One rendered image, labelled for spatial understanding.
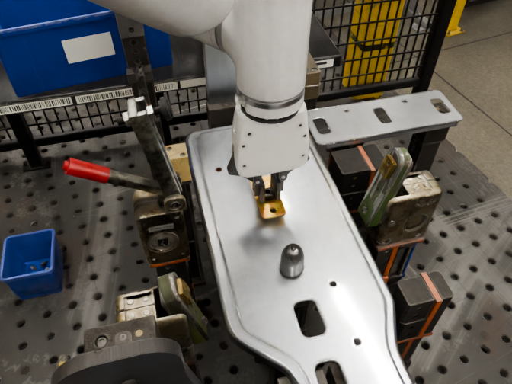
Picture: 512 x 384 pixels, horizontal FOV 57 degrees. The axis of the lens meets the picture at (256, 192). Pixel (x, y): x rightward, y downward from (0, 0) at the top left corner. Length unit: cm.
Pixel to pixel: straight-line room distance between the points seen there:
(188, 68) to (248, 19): 48
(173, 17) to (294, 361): 41
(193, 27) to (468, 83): 266
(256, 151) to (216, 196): 16
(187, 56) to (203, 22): 61
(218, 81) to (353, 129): 26
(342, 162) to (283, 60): 35
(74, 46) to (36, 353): 57
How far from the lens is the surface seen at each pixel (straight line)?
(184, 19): 39
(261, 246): 68
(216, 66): 87
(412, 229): 79
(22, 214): 123
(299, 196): 74
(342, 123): 88
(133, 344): 41
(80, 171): 62
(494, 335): 105
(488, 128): 270
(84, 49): 94
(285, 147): 62
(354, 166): 83
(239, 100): 57
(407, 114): 93
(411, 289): 69
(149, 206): 68
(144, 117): 56
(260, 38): 51
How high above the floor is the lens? 155
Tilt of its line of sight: 48 degrees down
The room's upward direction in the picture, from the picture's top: straight up
